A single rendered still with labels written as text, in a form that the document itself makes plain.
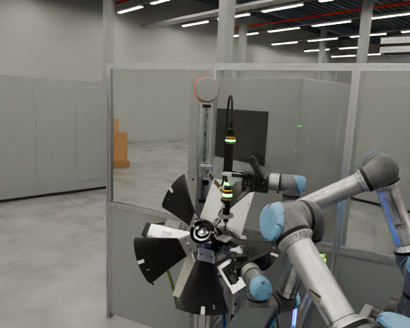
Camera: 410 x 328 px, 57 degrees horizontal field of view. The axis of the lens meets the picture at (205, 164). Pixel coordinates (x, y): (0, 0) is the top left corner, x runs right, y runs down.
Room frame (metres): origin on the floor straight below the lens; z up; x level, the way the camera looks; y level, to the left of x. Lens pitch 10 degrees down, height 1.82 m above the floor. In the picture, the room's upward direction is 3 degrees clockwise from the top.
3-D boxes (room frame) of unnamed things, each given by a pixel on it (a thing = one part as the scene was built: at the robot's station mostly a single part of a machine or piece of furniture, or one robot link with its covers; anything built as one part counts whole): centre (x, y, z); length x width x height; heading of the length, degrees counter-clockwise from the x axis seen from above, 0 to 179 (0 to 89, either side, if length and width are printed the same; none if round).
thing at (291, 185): (1.58, -0.38, 1.48); 0.11 x 0.08 x 0.09; 75
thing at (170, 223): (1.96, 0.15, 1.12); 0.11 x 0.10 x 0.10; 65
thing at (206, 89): (2.36, 0.01, 1.88); 0.17 x 0.15 x 0.16; 65
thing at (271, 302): (1.26, -0.22, 1.08); 0.11 x 0.08 x 0.11; 118
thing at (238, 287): (1.66, -0.17, 0.98); 0.20 x 0.16 x 0.20; 155
